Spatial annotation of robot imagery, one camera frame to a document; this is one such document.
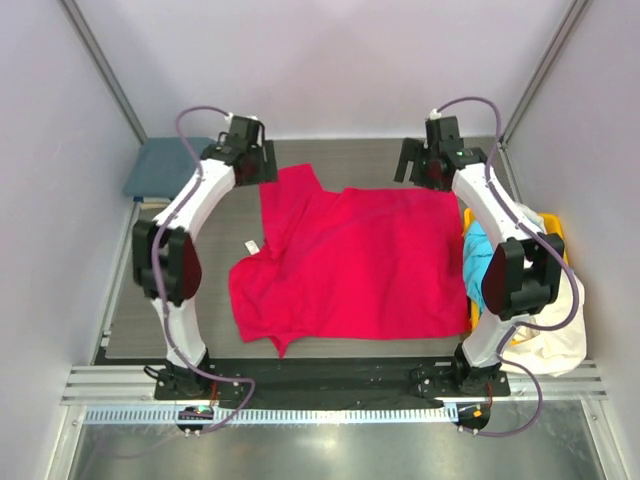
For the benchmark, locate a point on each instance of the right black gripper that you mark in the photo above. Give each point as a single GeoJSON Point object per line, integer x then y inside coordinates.
{"type": "Point", "coordinates": [407, 161]}

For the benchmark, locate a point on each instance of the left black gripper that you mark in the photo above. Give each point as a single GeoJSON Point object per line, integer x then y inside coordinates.
{"type": "Point", "coordinates": [270, 161]}

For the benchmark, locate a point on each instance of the red t shirt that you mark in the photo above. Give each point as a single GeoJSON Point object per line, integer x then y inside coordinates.
{"type": "Point", "coordinates": [379, 264]}

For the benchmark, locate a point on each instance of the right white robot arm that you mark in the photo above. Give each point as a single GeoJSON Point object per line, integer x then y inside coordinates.
{"type": "Point", "coordinates": [524, 273]}

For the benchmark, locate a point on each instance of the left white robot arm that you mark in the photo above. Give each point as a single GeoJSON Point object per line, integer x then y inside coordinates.
{"type": "Point", "coordinates": [165, 262]}

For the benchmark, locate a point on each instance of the light blue t shirt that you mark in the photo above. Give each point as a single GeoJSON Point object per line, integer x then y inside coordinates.
{"type": "Point", "coordinates": [477, 255]}

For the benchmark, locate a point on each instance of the folded blue-grey t shirt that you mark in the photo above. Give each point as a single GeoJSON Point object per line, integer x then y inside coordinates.
{"type": "Point", "coordinates": [161, 170]}

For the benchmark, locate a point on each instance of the cream white t shirt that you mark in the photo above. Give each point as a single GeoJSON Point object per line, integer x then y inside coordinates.
{"type": "Point", "coordinates": [551, 352]}

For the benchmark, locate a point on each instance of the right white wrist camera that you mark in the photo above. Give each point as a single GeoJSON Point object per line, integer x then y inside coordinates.
{"type": "Point", "coordinates": [434, 115]}

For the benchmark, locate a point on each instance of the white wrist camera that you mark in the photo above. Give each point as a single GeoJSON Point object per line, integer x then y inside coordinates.
{"type": "Point", "coordinates": [434, 115]}
{"type": "Point", "coordinates": [230, 116]}

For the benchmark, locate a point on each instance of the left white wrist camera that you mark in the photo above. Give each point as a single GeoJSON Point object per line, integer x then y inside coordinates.
{"type": "Point", "coordinates": [230, 116]}

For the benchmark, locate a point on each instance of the right aluminium frame post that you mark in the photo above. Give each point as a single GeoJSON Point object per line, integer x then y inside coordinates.
{"type": "Point", "coordinates": [559, 40]}

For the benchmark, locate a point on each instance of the aluminium frame post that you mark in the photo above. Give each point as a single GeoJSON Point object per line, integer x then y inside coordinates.
{"type": "Point", "coordinates": [559, 40]}
{"type": "Point", "coordinates": [101, 63]}

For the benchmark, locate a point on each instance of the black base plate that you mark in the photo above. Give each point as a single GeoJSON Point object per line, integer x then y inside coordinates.
{"type": "Point", "coordinates": [324, 383]}

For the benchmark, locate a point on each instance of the left aluminium frame post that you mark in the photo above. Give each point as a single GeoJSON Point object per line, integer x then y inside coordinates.
{"type": "Point", "coordinates": [101, 63]}

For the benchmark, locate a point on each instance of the aluminium rail frame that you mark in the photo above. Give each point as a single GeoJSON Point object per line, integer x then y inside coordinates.
{"type": "Point", "coordinates": [129, 385]}

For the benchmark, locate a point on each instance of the slotted white cable duct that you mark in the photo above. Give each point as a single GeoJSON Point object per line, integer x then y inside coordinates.
{"type": "Point", "coordinates": [194, 415]}

